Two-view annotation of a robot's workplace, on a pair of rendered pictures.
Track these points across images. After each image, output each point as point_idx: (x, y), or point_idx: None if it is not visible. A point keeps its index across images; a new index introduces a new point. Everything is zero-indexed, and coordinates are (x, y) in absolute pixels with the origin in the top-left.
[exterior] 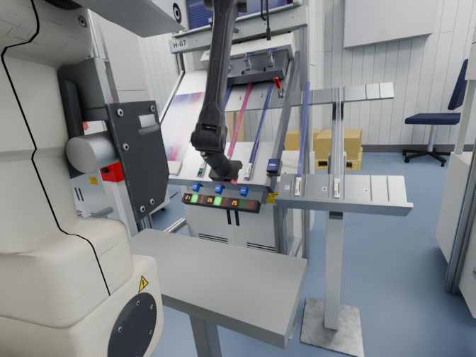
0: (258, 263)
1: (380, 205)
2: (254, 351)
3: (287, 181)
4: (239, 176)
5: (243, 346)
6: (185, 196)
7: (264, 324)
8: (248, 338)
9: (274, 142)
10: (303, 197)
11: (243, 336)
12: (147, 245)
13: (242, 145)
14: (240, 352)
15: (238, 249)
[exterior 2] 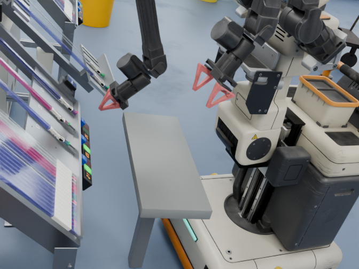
0: (141, 127)
1: (108, 61)
2: (86, 252)
3: (95, 82)
4: (68, 116)
5: (86, 262)
6: (87, 178)
7: (177, 121)
8: (76, 261)
9: (36, 67)
10: (114, 80)
11: (75, 266)
12: (164, 189)
13: (36, 89)
14: (92, 262)
15: (133, 138)
